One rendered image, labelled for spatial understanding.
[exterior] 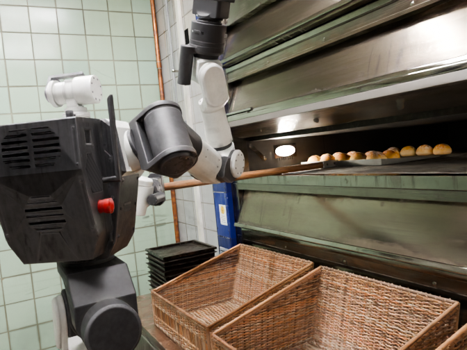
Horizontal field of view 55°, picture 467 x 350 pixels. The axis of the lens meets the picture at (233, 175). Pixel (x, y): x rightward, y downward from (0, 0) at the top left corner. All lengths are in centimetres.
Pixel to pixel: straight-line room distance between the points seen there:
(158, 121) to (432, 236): 82
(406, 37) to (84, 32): 208
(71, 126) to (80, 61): 207
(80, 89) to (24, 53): 184
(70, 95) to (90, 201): 30
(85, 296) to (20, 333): 200
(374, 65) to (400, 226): 49
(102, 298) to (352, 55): 106
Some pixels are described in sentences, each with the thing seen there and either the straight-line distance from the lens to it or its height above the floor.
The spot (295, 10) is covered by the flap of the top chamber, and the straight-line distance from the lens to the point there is 179.
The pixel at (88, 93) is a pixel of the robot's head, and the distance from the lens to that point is 109.
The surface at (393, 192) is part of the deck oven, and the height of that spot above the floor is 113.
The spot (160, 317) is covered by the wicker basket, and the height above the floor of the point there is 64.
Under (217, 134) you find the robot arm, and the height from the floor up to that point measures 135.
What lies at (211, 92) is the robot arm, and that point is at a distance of 114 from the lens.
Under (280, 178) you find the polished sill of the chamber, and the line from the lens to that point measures 189.
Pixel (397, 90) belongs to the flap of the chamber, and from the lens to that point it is 121.
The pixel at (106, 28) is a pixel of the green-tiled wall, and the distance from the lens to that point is 305.
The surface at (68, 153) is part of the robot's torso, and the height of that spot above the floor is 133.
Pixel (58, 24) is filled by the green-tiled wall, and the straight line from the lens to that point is 300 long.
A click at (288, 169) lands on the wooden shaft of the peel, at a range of 196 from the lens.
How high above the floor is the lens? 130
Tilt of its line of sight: 3 degrees down
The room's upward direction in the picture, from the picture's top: 6 degrees counter-clockwise
